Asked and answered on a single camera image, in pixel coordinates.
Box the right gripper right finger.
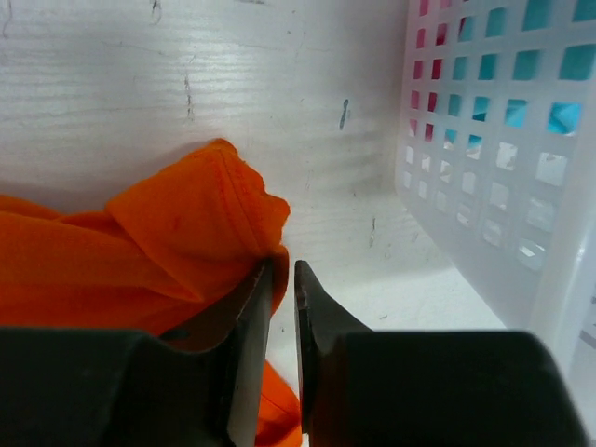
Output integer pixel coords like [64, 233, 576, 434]
[294, 261, 589, 446]

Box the pink t shirt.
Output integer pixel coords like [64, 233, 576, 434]
[405, 1, 455, 142]

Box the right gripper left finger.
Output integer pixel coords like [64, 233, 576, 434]
[1, 261, 273, 446]

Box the blue t shirt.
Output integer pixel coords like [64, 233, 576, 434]
[437, 1, 595, 158]

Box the orange t shirt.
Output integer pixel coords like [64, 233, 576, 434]
[1, 139, 303, 446]

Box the white plastic basket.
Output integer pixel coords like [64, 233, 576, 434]
[396, 1, 595, 370]

